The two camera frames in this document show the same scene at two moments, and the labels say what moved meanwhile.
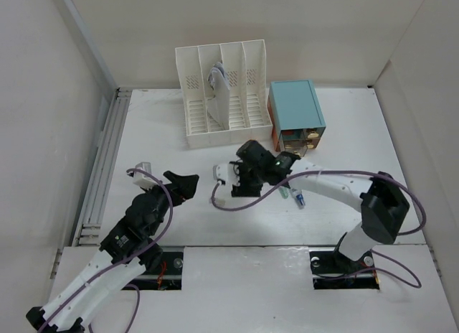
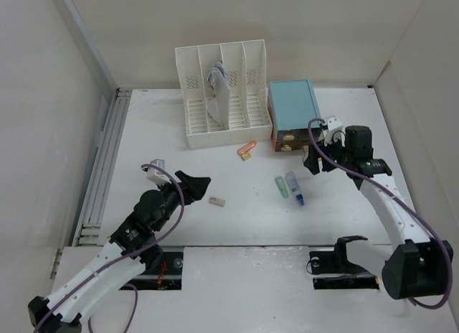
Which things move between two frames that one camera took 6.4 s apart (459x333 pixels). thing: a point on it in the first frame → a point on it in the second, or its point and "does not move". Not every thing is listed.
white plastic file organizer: [244, 63] does not move
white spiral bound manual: [219, 105] does not move
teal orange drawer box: [296, 120] does not move
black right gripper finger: [249, 186] → [312, 161]
